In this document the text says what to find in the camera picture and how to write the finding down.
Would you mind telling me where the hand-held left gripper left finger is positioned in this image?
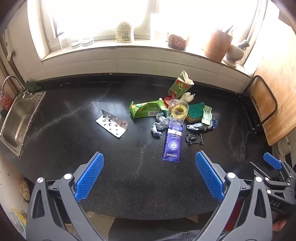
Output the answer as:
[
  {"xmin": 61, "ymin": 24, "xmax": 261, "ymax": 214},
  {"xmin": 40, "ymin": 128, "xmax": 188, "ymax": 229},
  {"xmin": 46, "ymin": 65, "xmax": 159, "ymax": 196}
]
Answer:
[{"xmin": 26, "ymin": 152, "xmax": 104, "ymax": 241}]

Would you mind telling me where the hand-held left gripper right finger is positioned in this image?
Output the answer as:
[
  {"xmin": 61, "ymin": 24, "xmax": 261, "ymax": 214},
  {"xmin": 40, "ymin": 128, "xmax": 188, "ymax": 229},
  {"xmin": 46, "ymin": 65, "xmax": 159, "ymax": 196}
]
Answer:
[{"xmin": 195, "ymin": 151, "xmax": 273, "ymax": 241}]

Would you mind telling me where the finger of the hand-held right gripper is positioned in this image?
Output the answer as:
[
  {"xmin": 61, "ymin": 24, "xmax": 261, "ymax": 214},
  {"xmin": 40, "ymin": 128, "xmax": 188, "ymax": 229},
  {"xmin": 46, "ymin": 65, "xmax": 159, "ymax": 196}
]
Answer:
[
  {"xmin": 246, "ymin": 161, "xmax": 289, "ymax": 188},
  {"xmin": 263, "ymin": 152, "xmax": 296, "ymax": 181}
]

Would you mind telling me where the small black wheeled toy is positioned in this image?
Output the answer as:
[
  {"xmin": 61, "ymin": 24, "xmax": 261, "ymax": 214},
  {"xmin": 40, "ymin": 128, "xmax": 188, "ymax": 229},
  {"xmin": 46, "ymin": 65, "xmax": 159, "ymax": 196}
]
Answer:
[{"xmin": 185, "ymin": 133, "xmax": 205, "ymax": 146}]

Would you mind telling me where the purple packet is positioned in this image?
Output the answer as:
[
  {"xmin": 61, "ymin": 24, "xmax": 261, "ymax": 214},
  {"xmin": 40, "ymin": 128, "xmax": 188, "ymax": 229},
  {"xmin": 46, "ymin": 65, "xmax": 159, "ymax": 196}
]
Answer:
[{"xmin": 162, "ymin": 122, "xmax": 184, "ymax": 163}]

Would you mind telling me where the blue white paper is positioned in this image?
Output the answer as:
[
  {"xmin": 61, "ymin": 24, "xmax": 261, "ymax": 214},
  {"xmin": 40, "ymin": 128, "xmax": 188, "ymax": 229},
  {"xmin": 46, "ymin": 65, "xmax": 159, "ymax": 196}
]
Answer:
[
  {"xmin": 186, "ymin": 119, "xmax": 219, "ymax": 132},
  {"xmin": 151, "ymin": 112, "xmax": 168, "ymax": 139}
]

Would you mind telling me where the silver pill blister pack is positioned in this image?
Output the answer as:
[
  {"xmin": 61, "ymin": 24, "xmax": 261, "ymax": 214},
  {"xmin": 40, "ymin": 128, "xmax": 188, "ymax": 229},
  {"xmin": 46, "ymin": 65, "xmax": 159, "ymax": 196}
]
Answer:
[{"xmin": 96, "ymin": 110, "xmax": 128, "ymax": 138}]

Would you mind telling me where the green and yellow sponge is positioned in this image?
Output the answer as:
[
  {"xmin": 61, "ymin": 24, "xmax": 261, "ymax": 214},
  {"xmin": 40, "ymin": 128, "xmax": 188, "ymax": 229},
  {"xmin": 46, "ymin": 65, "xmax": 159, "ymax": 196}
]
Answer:
[{"xmin": 186, "ymin": 101, "xmax": 207, "ymax": 122}]

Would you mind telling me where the clear plastic cup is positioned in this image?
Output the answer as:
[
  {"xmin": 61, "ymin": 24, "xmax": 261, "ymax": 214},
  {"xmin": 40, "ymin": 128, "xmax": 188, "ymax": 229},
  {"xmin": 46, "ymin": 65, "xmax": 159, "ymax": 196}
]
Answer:
[{"xmin": 167, "ymin": 98, "xmax": 190, "ymax": 124}]

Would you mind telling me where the yellow tape roll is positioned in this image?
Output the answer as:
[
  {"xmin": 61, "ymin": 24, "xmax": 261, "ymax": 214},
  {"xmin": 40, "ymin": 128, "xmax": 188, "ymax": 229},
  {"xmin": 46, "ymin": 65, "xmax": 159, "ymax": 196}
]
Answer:
[{"xmin": 172, "ymin": 104, "xmax": 185, "ymax": 116}]

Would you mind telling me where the green carton box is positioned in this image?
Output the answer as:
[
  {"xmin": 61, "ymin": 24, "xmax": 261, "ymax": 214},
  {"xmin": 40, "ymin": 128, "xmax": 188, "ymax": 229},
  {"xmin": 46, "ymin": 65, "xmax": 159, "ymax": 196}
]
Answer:
[{"xmin": 129, "ymin": 98, "xmax": 169, "ymax": 119}]

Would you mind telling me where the crushed green paper cup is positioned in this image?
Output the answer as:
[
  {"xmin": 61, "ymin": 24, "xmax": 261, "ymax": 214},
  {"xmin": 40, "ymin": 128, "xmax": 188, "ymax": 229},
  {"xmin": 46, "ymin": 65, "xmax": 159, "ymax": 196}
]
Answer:
[{"xmin": 168, "ymin": 70, "xmax": 194, "ymax": 99}]

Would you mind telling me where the stack of white plates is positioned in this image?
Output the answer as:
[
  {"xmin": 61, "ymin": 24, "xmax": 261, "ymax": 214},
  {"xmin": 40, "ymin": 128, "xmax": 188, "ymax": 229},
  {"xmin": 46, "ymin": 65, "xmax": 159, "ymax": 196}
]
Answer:
[{"xmin": 272, "ymin": 137, "xmax": 293, "ymax": 160}]

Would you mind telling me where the stained wooden cutting board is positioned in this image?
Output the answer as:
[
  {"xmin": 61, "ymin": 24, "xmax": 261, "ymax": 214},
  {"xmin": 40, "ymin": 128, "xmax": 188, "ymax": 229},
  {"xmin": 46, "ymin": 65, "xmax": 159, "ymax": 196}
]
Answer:
[{"xmin": 250, "ymin": 77, "xmax": 275, "ymax": 123}]

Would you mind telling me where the large wooden cutting board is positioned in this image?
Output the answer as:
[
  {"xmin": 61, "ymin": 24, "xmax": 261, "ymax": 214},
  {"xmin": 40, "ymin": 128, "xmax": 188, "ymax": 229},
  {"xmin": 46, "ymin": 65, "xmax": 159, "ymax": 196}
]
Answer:
[{"xmin": 253, "ymin": 17, "xmax": 296, "ymax": 146}]

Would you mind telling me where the stainless steel sink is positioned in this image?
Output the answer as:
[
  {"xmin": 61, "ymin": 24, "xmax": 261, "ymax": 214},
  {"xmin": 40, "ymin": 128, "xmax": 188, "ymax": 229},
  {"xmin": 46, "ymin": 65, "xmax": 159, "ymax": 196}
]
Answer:
[{"xmin": 0, "ymin": 91, "xmax": 47, "ymax": 159}]

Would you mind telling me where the curved metal faucet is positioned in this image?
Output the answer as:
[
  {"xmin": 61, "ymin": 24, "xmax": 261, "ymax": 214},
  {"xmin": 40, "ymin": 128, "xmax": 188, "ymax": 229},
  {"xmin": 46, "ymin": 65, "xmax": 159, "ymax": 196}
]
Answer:
[{"xmin": 2, "ymin": 75, "xmax": 31, "ymax": 98}]

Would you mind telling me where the dark green cloth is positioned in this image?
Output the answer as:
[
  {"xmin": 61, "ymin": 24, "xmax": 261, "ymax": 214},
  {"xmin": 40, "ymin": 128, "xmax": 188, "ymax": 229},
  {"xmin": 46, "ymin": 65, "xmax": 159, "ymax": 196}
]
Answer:
[{"xmin": 24, "ymin": 81, "xmax": 41, "ymax": 92}]

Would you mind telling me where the white stone mortar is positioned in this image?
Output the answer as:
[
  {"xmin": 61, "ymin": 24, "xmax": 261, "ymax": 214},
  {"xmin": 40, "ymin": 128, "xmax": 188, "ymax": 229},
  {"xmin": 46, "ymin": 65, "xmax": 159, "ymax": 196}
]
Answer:
[{"xmin": 222, "ymin": 44, "xmax": 245, "ymax": 68}]

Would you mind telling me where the bamboo utensil holder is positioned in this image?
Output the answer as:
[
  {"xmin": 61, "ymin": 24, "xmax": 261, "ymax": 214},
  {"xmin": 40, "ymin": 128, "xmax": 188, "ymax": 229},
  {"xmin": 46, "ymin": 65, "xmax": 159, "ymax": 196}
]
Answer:
[{"xmin": 203, "ymin": 28, "xmax": 233, "ymax": 63}]

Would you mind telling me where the jar with red contents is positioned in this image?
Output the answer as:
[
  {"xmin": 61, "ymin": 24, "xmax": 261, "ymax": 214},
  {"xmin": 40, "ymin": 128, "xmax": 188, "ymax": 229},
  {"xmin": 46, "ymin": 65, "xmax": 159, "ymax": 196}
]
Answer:
[{"xmin": 167, "ymin": 32, "xmax": 187, "ymax": 50}]

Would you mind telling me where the bundle of chopsticks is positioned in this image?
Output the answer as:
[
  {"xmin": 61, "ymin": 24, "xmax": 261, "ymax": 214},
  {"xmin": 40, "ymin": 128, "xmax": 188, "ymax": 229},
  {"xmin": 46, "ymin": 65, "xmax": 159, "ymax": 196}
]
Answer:
[{"xmin": 217, "ymin": 24, "xmax": 236, "ymax": 35}]

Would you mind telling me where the white plastic bottle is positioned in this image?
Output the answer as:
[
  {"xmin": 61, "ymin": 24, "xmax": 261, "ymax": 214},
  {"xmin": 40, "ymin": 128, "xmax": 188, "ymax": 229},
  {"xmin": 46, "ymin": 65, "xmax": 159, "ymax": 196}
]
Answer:
[{"xmin": 115, "ymin": 21, "xmax": 135, "ymax": 43}]

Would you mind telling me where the window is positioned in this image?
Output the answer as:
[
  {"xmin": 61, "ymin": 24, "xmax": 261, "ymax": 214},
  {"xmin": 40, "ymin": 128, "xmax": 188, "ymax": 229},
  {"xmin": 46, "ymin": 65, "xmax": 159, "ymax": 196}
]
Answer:
[{"xmin": 26, "ymin": 0, "xmax": 264, "ymax": 50}]

